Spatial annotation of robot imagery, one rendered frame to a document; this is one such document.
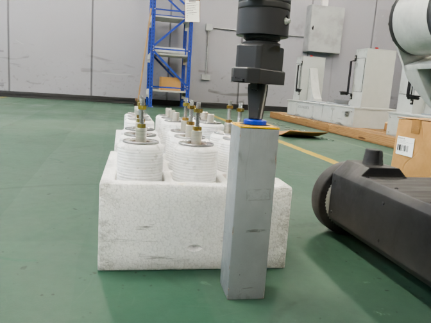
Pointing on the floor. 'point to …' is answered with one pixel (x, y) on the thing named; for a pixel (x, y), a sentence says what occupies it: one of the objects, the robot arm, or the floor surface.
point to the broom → (143, 59)
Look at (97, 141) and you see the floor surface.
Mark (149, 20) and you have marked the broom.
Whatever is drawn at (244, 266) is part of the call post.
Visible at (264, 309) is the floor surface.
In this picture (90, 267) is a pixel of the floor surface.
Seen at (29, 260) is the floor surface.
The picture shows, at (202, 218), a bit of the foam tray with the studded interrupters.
